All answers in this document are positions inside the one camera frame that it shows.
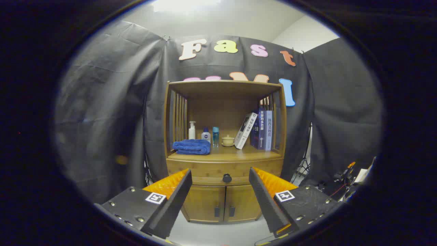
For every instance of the black backdrop cloth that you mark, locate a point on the black backdrop cloth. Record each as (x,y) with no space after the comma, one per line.
(102,102)

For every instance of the white book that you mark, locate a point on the white book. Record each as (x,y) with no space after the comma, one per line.
(245,131)

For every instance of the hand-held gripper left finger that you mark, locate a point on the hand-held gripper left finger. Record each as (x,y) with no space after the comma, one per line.
(174,201)

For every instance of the wooden cabinet door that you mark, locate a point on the wooden cabinet door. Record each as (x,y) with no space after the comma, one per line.
(205,201)
(242,201)

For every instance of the white bottle blue cap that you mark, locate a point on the white bottle blue cap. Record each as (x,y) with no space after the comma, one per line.
(206,136)

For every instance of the clear blue bottle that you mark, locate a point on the clear blue bottle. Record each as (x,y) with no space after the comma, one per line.
(215,136)

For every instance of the black device orange tip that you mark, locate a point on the black device orange tip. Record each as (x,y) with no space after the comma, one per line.
(343,176)

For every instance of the black drawer knob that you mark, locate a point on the black drawer knob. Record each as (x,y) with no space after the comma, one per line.
(227,178)

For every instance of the wooden cabinet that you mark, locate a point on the wooden cabinet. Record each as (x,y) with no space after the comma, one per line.
(211,92)

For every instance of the wooden drawer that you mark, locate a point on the wooden drawer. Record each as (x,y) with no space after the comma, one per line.
(198,171)

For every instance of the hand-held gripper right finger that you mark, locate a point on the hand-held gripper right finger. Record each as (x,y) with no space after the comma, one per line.
(264,201)

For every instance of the white box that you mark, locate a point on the white box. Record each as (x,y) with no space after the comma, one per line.
(363,172)

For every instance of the white pump bottle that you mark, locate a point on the white pump bottle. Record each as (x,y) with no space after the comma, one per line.
(192,133)

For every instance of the blue folded towel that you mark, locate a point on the blue folded towel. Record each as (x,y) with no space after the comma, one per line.
(191,147)

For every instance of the cream lidded teacup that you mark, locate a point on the cream lidded teacup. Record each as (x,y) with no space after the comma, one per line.
(227,140)

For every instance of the wooden countertop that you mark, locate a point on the wooden countertop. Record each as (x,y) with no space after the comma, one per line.
(232,153)

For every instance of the dark blue book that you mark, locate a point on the dark blue book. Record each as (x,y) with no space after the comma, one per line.
(255,135)

